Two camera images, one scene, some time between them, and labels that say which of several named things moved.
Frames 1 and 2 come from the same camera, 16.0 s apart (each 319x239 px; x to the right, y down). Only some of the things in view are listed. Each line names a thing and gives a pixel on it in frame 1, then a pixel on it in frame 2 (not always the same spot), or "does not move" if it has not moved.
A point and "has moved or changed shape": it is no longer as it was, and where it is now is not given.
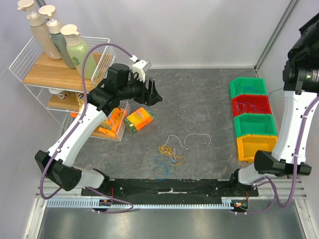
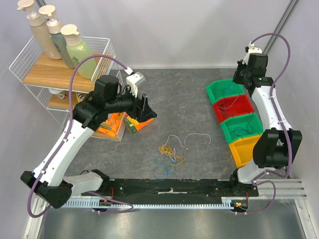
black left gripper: [148, 97] to [141, 110]
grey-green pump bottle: [54, 29] does not move
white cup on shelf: [61, 94] does not move
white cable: [186, 137] does not move
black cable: [275, 91] has moved or changed shape
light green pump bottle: [78, 49] does not move
